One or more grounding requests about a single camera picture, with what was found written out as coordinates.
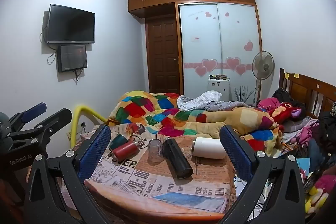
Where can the newspaper print tablecloth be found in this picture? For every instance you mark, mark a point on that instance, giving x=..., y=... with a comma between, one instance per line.
x=147, y=182

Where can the yellow foam tube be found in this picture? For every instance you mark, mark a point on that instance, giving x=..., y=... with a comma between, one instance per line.
x=76, y=119

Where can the wooden bed headboard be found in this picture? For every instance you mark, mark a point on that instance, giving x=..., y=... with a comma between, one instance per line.
x=305, y=88

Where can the colourful patchwork quilt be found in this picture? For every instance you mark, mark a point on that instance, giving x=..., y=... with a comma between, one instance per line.
x=147, y=111

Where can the round wooden table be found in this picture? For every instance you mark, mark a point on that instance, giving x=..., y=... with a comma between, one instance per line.
x=126, y=203

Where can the black bottle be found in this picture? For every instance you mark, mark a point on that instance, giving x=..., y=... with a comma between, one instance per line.
x=177, y=158

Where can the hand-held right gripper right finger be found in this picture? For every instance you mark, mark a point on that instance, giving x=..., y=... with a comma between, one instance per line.
x=234, y=151

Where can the brown wooden door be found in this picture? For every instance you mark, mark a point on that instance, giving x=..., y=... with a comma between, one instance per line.
x=162, y=56

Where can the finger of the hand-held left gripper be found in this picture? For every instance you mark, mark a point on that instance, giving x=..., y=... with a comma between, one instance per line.
x=56, y=120
x=34, y=111

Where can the red plush toy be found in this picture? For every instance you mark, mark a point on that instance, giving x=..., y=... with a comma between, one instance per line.
x=284, y=111

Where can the white cup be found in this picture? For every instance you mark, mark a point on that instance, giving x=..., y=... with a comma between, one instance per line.
x=210, y=148

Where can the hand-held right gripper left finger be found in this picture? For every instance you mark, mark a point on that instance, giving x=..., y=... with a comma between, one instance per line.
x=96, y=150

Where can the small metal rod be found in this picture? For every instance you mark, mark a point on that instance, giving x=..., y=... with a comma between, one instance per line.
x=196, y=165

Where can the clear glass cup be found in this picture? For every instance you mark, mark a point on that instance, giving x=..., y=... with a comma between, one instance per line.
x=155, y=151

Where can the dark clothing pile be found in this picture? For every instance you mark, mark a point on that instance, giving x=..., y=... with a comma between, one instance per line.
x=326, y=129

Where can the small black wall monitor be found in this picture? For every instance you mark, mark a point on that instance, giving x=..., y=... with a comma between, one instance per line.
x=72, y=57

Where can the wall socket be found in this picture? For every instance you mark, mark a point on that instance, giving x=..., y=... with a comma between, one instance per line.
x=83, y=126

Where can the grey checkered cloth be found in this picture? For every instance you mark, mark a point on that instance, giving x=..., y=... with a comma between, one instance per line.
x=199, y=100

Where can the red bottle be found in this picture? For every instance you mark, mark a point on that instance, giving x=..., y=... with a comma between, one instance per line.
x=125, y=149

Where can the blue paper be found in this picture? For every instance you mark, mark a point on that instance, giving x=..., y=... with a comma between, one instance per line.
x=304, y=165

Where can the spiky potted plant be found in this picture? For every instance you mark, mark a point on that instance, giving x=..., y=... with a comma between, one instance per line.
x=244, y=95

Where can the green cup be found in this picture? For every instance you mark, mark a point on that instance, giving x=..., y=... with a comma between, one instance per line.
x=117, y=141

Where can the sliding wardrobe with heart stickers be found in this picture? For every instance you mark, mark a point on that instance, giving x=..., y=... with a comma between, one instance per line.
x=223, y=37

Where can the black wall television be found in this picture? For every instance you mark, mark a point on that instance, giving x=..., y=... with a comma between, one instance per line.
x=71, y=24

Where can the standing fan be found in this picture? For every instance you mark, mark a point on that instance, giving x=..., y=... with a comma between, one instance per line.
x=263, y=64

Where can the pink cloth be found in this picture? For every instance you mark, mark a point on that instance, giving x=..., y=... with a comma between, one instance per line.
x=269, y=102

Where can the white appliance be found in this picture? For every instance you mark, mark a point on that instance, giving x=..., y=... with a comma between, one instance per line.
x=219, y=90

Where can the black backpack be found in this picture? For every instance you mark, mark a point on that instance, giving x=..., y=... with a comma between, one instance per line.
x=280, y=94

